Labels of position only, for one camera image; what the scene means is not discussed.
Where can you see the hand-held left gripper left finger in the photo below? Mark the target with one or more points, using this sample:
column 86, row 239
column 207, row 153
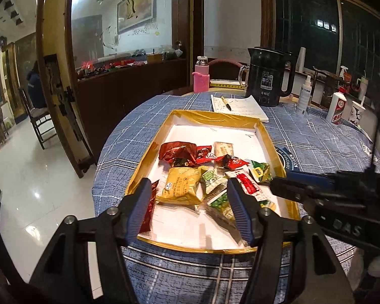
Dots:
column 139, row 210

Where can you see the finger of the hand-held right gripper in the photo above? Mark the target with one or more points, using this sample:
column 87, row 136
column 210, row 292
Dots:
column 288, row 189
column 307, row 176

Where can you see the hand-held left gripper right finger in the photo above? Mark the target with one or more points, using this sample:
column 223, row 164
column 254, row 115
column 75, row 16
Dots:
column 240, row 212

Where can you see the long red snack packet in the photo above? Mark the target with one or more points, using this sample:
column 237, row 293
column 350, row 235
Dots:
column 149, row 210

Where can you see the green yellow snack packet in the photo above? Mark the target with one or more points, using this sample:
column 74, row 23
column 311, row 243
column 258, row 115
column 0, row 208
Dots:
column 266, row 204

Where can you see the white red label packet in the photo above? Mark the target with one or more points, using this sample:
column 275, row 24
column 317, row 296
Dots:
column 248, row 185

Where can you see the green white snack packet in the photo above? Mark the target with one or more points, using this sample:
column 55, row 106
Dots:
column 213, row 180

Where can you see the beige cracker packet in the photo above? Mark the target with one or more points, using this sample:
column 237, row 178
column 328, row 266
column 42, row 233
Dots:
column 224, row 148

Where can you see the large crinkled red packet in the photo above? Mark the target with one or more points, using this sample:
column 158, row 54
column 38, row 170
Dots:
column 177, row 154

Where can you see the small dark red packet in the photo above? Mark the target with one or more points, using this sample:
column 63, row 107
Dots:
column 205, row 153

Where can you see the yellow taped cardboard tray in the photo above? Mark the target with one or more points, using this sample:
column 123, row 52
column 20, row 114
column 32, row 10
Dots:
column 209, row 129

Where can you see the blue plaid tablecloth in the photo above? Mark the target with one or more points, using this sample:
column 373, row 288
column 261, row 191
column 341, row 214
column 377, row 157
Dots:
column 129, row 139

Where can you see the white liquor bottle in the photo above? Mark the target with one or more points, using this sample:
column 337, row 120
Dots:
column 337, row 107

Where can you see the white cup with straw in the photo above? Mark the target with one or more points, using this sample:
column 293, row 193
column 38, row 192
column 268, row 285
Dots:
column 356, row 114

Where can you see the white spray bottle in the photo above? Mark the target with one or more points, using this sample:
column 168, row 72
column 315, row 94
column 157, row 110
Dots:
column 305, row 96

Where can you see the open white notebook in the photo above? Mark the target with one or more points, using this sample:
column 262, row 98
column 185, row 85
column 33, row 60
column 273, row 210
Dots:
column 243, row 106

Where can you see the yellow black pen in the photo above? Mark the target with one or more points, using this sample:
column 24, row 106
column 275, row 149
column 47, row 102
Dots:
column 225, row 103

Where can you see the trigger spray bottle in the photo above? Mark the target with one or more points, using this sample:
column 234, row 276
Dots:
column 343, row 74

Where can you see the black electric kettle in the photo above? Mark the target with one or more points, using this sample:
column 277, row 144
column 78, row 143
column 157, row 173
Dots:
column 266, row 76

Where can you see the white paper roll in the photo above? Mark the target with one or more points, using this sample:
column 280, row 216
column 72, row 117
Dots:
column 301, row 58

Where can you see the yellow book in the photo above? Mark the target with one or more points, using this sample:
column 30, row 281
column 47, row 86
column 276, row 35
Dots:
column 224, row 84

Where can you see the dark wooden sideboard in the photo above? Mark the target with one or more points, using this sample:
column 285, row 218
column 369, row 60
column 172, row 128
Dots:
column 129, row 85

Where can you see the wooden door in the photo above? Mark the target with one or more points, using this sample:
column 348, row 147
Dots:
column 58, row 101

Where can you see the round back wooden chair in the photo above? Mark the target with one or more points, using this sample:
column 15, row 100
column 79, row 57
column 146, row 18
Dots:
column 223, row 68

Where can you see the pink sleeved bottle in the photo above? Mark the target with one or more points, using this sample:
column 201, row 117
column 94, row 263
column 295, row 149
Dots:
column 201, row 77

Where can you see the framed wall painting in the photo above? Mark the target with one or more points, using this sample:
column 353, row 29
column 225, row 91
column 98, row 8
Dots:
column 136, row 6

